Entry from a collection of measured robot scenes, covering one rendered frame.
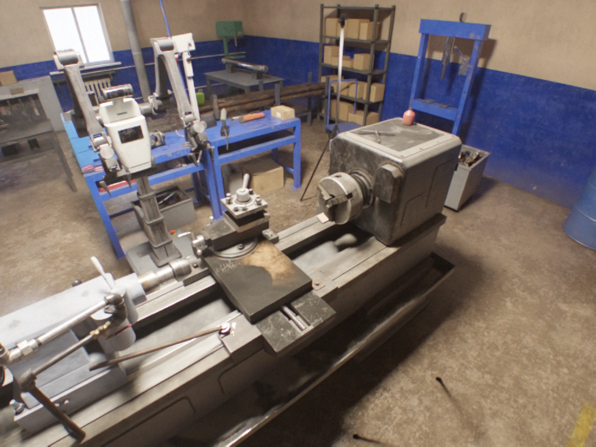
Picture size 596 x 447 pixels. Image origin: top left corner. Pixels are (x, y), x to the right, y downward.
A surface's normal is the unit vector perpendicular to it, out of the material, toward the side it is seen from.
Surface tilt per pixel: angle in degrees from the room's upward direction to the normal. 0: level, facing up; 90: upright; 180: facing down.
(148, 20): 90
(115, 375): 90
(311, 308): 0
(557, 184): 90
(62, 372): 66
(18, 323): 0
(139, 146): 90
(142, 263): 0
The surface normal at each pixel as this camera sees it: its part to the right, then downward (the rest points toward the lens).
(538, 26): -0.79, 0.36
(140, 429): 0.61, 0.47
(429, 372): 0.00, -0.81
